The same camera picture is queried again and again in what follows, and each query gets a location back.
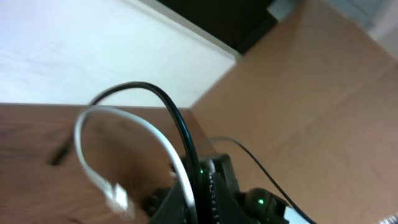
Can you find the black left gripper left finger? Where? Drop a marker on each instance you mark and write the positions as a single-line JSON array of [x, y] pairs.
[[172, 210]]

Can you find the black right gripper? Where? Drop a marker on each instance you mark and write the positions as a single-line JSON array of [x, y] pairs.
[[221, 164]]

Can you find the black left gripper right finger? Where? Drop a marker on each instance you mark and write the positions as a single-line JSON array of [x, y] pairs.
[[224, 209]]

